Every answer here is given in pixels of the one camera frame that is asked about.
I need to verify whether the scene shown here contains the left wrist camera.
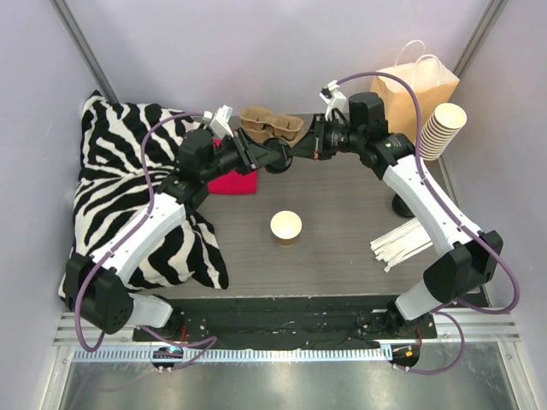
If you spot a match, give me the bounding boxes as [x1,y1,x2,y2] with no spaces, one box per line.
[202,105,233,139]

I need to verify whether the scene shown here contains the stack of black lids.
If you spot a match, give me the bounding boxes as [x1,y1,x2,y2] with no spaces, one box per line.
[391,195,414,218]

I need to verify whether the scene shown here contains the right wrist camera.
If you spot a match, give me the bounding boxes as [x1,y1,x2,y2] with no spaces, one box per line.
[319,80,347,120]

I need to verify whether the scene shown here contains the pink folded cloth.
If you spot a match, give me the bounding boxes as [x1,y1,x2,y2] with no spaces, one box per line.
[207,138,260,196]

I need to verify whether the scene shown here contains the stack of paper cups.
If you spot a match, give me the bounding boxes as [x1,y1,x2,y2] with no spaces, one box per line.
[419,102,468,161]

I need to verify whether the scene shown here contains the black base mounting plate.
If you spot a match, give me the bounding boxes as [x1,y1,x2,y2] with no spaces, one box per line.
[157,295,438,350]

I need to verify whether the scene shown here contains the white cable duct strip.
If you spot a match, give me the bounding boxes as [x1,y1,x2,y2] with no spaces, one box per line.
[72,344,392,363]

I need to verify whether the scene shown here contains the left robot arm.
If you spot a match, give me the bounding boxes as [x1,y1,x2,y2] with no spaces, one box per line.
[63,128,284,341]

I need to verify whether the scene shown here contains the brown paper coffee cup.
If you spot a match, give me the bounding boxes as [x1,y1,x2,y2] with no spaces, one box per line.
[270,210,303,247]

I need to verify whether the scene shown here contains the cardboard cup carrier tray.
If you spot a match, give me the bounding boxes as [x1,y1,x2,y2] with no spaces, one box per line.
[239,106,306,147]

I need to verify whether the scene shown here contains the zebra print pillow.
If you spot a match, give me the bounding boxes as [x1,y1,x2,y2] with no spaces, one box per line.
[70,91,229,293]

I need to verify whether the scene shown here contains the brown paper bag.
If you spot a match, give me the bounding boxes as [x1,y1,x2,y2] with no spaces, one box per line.
[370,39,460,142]

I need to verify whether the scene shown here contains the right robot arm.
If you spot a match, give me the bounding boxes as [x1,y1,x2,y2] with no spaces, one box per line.
[288,92,503,337]

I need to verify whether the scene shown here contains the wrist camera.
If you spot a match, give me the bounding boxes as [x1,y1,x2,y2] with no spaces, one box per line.
[319,80,347,120]
[202,105,233,139]

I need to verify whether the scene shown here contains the black cup lid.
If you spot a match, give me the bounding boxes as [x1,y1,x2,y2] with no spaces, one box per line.
[264,138,293,174]

